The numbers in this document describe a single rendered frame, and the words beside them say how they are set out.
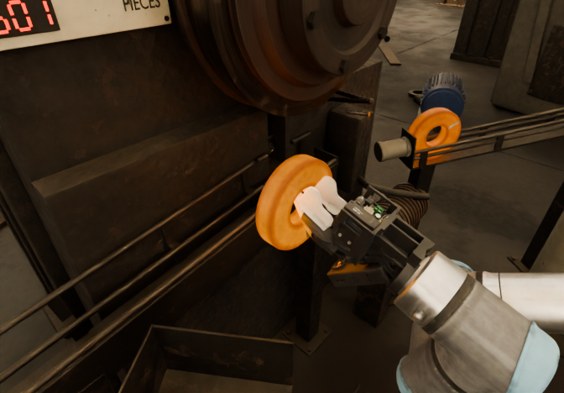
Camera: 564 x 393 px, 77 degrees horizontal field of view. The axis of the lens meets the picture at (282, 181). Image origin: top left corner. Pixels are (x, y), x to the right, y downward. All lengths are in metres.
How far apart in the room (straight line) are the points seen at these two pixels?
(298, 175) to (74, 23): 0.37
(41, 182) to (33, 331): 1.08
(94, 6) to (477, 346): 0.64
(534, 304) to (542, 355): 0.15
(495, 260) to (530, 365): 1.40
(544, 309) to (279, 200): 0.40
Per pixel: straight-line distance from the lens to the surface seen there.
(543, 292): 0.64
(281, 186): 0.50
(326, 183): 0.53
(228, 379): 0.63
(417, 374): 0.57
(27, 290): 1.82
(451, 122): 1.13
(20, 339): 1.66
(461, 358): 0.50
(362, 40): 0.70
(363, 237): 0.46
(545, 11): 3.31
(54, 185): 0.62
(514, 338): 0.48
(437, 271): 0.47
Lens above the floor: 1.17
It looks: 34 degrees down
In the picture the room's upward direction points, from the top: straight up
